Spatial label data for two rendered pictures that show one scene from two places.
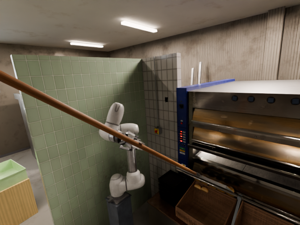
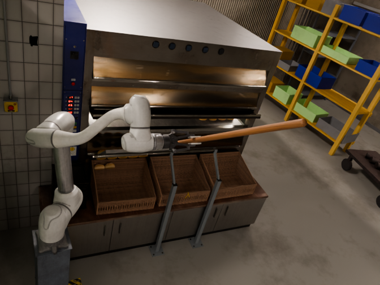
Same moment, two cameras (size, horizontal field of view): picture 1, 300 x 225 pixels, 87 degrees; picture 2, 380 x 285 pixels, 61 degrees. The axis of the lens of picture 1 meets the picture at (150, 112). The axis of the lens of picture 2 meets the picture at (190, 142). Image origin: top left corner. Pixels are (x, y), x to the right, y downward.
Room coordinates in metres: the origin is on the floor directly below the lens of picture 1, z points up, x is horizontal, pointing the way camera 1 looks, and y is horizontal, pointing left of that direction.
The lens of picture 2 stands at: (0.57, 1.59, 2.87)
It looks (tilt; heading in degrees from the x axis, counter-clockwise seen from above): 32 degrees down; 283
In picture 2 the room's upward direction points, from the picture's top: 16 degrees clockwise
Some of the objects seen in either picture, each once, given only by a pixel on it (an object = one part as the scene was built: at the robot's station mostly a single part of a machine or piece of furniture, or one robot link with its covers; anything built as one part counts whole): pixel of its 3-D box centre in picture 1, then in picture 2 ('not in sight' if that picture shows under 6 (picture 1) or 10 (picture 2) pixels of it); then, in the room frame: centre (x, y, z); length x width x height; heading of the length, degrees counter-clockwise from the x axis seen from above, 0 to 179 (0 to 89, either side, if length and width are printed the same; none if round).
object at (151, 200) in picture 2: (205, 207); (122, 184); (1.60, -0.60, 0.72); 0.56 x 0.49 x 0.28; 43
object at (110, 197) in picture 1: (116, 195); (52, 238); (1.54, 0.44, 1.03); 0.22 x 0.18 x 0.06; 139
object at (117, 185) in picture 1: (117, 183); (52, 220); (1.56, 0.42, 1.17); 0.18 x 0.16 x 0.22; 100
